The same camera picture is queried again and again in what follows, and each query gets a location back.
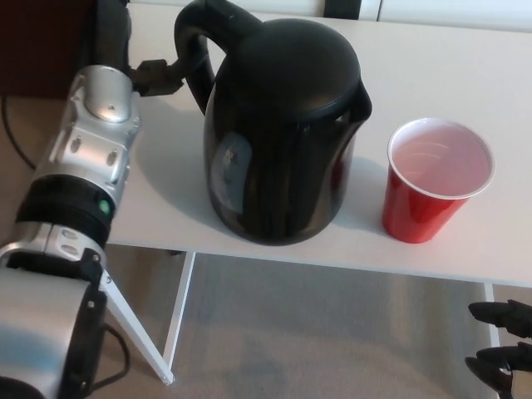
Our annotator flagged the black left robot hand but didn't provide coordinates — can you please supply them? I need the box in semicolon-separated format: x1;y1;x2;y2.
93;0;186;99

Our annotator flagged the thick black cable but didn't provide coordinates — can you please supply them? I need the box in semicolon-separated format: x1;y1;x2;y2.
93;322;131;387

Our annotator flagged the white cabinet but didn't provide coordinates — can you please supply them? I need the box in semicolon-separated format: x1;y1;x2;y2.
319;0;532;24

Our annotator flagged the dark brown wooden door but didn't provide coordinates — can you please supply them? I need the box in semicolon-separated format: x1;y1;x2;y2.
0;0;99;99

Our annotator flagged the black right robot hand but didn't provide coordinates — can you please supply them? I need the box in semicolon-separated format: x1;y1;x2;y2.
464;298;532;396

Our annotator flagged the red plastic cup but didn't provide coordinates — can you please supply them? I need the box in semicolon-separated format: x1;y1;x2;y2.
382;117;496;244

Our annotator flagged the white metal frame table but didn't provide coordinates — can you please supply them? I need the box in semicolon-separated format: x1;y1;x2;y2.
99;2;532;386

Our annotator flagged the black electric kettle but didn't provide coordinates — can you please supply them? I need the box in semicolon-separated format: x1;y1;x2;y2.
172;0;373;247

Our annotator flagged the thin black cable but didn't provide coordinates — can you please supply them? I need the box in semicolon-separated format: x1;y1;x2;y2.
0;94;37;170

